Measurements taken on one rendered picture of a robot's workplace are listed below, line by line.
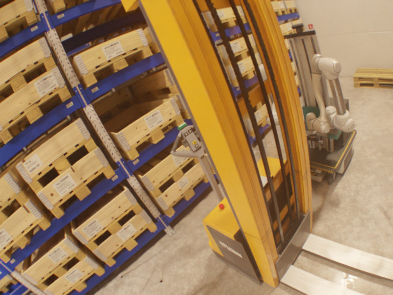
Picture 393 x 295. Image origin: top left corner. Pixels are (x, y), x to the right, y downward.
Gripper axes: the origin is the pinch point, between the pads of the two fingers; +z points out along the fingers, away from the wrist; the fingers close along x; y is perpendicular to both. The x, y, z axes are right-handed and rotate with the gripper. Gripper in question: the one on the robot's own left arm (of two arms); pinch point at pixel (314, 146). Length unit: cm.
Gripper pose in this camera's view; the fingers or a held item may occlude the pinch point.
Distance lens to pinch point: 225.6
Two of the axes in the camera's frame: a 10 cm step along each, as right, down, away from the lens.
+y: -7.5, 5.4, -3.7
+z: 3.8, 8.2, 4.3
